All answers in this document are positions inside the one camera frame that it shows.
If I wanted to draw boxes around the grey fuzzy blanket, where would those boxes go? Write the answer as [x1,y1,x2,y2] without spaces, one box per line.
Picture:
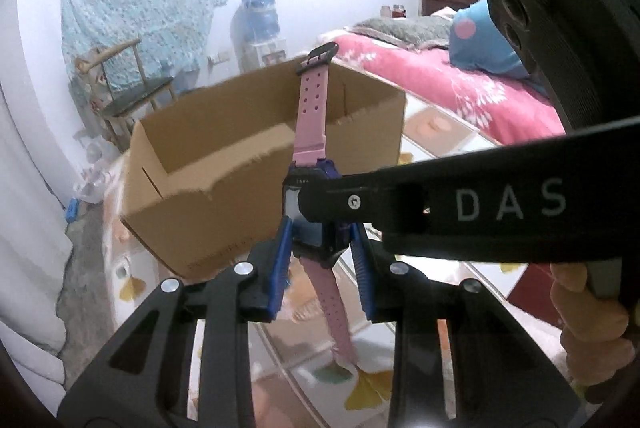
[352,16,458,52]

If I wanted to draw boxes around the white curtain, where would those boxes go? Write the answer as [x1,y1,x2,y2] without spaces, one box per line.
[0,83,68,389]

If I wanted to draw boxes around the pink strap smart watch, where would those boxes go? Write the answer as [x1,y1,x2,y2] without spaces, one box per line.
[281,42,361,371]

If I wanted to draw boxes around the person's right hand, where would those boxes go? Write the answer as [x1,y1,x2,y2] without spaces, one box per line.
[549,262,632,391]

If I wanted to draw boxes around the white water dispenser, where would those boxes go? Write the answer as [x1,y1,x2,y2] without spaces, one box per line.
[235,36,288,74]

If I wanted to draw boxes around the pink floral blanket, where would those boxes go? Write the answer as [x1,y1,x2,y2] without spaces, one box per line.
[330,6,568,146]

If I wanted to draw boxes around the wooden chair with black seat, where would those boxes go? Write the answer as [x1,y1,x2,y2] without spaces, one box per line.
[75,39,177,149]

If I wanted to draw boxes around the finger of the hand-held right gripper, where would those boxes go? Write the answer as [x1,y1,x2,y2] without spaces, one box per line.
[299,159,427,235]

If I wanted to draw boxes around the leaf and coffee print tablecloth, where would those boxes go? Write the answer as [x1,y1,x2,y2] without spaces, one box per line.
[102,58,566,428]

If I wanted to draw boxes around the blue pillow with pink dot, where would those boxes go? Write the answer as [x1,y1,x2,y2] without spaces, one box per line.
[447,0,551,96]

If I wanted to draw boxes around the white plastic bags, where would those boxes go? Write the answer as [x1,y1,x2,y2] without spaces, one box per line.
[75,128,112,204]

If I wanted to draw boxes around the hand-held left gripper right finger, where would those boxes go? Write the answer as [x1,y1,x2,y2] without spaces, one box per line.
[349,222,588,428]

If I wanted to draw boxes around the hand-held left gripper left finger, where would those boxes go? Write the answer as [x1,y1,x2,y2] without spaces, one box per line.
[57,217,293,428]

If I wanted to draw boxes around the brown cardboard box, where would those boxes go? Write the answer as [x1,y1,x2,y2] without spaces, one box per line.
[120,56,407,281]

